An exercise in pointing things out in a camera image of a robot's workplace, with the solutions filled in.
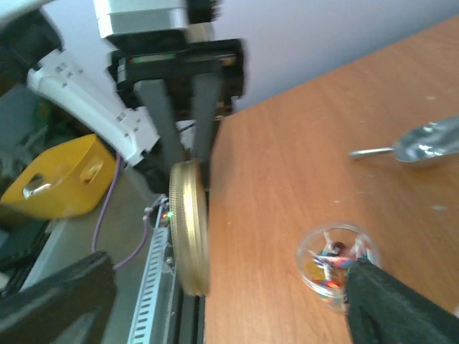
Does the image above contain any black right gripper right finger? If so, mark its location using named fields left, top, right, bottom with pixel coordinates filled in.
left=345, top=258, right=458, bottom=344

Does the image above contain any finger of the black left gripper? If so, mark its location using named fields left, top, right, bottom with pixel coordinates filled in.
left=192, top=72, right=221, bottom=161
left=134, top=80, right=185, bottom=168

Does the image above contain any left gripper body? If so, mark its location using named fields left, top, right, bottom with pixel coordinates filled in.
left=109, top=39, right=245, bottom=118

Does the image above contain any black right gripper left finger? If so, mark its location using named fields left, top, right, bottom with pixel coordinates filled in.
left=1, top=252, right=117, bottom=343

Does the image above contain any white jar lid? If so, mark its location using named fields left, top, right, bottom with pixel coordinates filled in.
left=169, top=161, right=210, bottom=296

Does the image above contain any silver metal scoop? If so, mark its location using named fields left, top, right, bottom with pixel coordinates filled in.
left=349, top=115, right=458, bottom=168

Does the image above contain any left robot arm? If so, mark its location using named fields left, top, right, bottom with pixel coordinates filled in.
left=1, top=1, right=245, bottom=194

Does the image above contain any clear glass jar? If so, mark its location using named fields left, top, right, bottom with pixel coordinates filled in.
left=295, top=223, right=382, bottom=313

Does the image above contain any yellow object behind table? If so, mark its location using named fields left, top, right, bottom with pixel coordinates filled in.
left=1, top=134, right=116, bottom=220

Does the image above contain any light blue cable duct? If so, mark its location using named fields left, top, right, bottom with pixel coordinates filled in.
left=127, top=205, right=169, bottom=343

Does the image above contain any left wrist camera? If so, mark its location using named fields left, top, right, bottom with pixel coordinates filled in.
left=93, top=0, right=189, bottom=38

